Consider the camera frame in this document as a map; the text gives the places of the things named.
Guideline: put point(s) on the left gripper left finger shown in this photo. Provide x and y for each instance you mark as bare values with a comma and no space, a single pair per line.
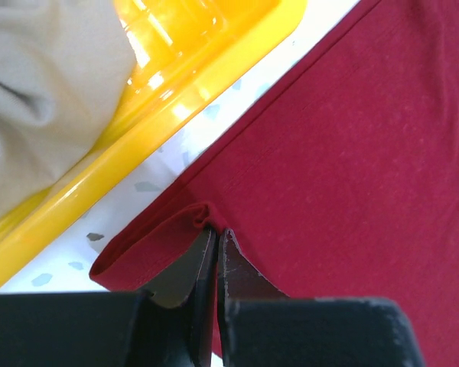
165,322

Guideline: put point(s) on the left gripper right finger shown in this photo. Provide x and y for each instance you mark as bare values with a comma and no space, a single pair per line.
261,326

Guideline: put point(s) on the dark red t shirt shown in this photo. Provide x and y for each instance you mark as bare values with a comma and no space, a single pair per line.
342,180

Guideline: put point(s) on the yellow plastic tray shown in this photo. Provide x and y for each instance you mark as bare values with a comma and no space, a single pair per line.
188,53

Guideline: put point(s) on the beige t shirt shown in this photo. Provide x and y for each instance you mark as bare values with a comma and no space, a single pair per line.
63,67

